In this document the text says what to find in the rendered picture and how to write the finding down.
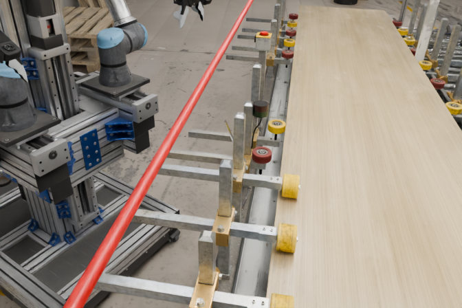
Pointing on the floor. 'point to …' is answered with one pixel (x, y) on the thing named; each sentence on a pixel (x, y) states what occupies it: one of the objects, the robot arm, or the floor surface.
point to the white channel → (432, 9)
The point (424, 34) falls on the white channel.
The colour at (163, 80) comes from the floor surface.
